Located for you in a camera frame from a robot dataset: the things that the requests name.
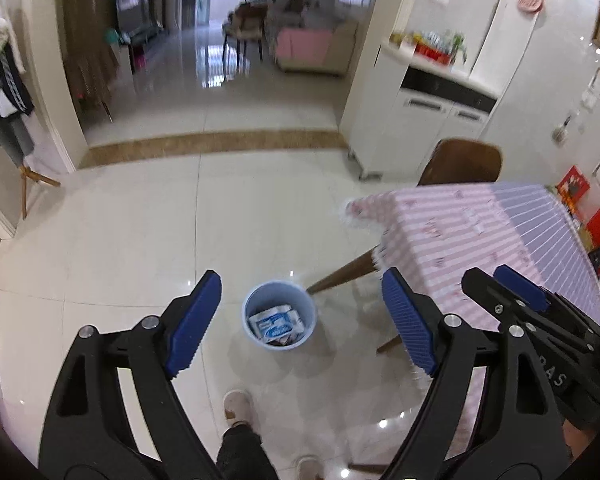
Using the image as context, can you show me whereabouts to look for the light blue trash bin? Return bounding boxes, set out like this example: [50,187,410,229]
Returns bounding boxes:
[242,281,317,351]

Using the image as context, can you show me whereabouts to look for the living room wooden chair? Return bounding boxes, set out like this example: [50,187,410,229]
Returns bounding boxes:
[222,2,268,63]

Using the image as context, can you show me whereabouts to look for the purple grid table mat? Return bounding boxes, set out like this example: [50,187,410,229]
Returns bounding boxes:
[492,182,600,325]

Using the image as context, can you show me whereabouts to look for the pink checkered tablecloth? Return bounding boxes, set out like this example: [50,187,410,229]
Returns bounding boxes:
[341,183,600,461]

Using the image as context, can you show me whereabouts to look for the white slipper foot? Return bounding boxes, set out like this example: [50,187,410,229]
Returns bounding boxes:
[223,389,256,428]

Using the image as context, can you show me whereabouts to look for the brown wooden chair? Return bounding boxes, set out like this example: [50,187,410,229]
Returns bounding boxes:
[418,138,503,185]

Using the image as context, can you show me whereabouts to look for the wooden table leg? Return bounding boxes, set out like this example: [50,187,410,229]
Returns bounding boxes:
[306,247,376,295]

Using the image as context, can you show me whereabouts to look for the white blue carton box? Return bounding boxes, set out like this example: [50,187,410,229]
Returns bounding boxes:
[248,304,306,347]

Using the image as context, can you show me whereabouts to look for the white black sideboard cabinet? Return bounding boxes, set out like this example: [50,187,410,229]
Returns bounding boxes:
[339,39,499,181]

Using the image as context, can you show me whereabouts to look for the hanging clothes on rack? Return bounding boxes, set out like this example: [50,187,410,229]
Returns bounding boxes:
[0,14,34,167]

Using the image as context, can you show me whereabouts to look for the beige sofa pink blanket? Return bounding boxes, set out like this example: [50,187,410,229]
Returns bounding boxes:
[273,20,358,76]

